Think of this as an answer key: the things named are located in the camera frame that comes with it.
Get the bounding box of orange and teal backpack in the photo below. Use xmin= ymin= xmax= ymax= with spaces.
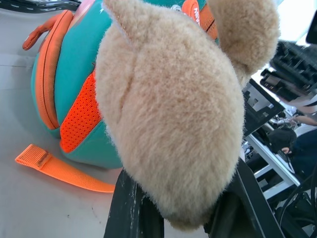
xmin=14 ymin=0 xmax=220 ymax=193

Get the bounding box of black monitor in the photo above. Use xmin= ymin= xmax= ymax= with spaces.
xmin=306 ymin=18 xmax=317 ymax=45

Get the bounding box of person in dark clothes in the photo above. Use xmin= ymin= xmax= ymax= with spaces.
xmin=268 ymin=115 xmax=317 ymax=184

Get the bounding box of white metal frame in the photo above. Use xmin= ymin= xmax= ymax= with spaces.
xmin=244 ymin=133 xmax=302 ymax=199

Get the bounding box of black metal bracket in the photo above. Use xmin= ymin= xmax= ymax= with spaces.
xmin=242 ymin=79 xmax=285 ymax=137

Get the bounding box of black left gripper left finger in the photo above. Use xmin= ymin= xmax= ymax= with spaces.
xmin=103 ymin=166 xmax=166 ymax=238

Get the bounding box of beige plush toy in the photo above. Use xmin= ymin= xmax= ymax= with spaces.
xmin=95 ymin=0 xmax=282 ymax=231

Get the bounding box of black cable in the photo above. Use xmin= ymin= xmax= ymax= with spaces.
xmin=271 ymin=173 xmax=317 ymax=238

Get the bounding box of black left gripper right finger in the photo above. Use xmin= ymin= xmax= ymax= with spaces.
xmin=202 ymin=160 xmax=285 ymax=238

